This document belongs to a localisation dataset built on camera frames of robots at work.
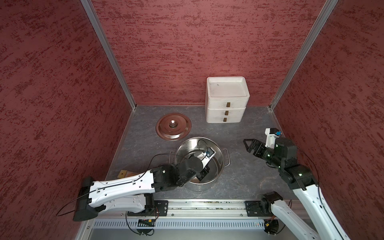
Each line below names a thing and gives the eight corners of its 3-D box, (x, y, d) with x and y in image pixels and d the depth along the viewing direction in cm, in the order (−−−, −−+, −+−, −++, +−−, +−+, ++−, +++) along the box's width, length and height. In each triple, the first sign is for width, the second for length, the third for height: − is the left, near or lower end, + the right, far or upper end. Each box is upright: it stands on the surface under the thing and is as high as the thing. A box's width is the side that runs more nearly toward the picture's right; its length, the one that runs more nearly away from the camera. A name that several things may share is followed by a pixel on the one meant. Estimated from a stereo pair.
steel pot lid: (154, 140, 102) (153, 138, 100) (159, 115, 118) (159, 113, 116) (190, 140, 103) (190, 138, 101) (191, 115, 118) (191, 113, 116)
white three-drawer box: (206, 123, 112) (208, 97, 91) (205, 103, 127) (207, 76, 106) (241, 124, 112) (251, 98, 91) (236, 103, 127) (244, 76, 106)
